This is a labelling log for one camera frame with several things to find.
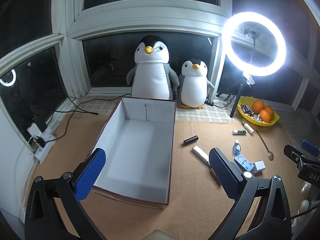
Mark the white wall charger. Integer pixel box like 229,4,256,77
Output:
251,160,266,176

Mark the small blue liquid bottle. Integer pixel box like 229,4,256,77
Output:
233,140,241,155

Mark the metal spoon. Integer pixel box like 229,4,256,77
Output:
256,130,274,161

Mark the patterned white lighter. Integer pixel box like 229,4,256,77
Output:
192,145,210,167

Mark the white lotion bottle grey cap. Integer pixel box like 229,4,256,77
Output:
241,121,254,135

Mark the black cylinder tube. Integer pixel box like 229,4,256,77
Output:
183,135,199,146

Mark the red cardboard box white inside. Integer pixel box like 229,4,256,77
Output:
91,97,176,210

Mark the blue plastic device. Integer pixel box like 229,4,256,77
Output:
234,154,254,172

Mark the small green white tube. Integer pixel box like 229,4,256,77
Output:
232,129,247,135

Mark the white power strip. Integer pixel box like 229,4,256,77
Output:
33,127,56,164

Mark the orange fruit right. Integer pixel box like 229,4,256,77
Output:
264,106,274,119

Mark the orange fruit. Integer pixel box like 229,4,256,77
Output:
259,109,271,123
251,99,265,114
264,106,274,119

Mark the orange fruit front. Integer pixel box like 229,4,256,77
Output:
259,109,271,123

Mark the wrapped candies pile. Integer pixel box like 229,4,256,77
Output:
251,114,266,125

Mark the orange fruit rear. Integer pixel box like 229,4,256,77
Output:
251,99,265,114

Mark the white power adapter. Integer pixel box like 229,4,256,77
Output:
27,122,42,139

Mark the snickers bar blue label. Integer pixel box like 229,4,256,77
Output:
240,105,254,116

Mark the black power adapter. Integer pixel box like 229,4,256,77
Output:
33,114,48,132

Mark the small plush penguin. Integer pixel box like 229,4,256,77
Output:
178,59,215,109

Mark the large plush penguin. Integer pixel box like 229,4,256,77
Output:
126,35,180,100

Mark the black cable on floor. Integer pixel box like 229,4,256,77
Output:
53,93,132,140

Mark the black inline switch box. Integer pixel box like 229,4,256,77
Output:
204,99,215,107

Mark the white ring light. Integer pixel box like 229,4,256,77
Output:
221,11,287,78

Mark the black ring light stand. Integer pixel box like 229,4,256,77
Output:
225,22,260,118

